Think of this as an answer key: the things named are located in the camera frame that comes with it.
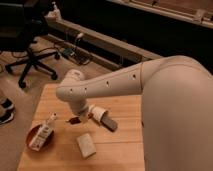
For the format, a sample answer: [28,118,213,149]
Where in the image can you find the white cup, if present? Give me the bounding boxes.
[89,105,108,124]

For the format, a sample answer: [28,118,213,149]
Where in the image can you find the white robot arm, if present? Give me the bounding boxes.
[56,55,213,171]

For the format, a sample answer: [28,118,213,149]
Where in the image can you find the power strip with plugs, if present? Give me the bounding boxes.
[60,32,93,66]

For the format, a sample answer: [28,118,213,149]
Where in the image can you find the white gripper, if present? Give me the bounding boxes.
[69,99,93,124]

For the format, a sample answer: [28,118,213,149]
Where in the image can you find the red bowl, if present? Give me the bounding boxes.
[25,124,55,152]

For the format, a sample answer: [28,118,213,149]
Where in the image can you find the white labelled bottle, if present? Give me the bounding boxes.
[30,113,57,151]

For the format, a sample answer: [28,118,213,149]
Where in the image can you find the white sponge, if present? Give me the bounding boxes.
[77,133,96,158]

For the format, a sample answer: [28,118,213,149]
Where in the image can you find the black and white shoe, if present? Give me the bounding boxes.
[0,98,15,125]

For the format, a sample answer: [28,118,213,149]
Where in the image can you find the white spray bottle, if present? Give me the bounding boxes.
[47,2,62,20]

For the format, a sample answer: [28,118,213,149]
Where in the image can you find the black office chair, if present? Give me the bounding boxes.
[0,0,59,89]

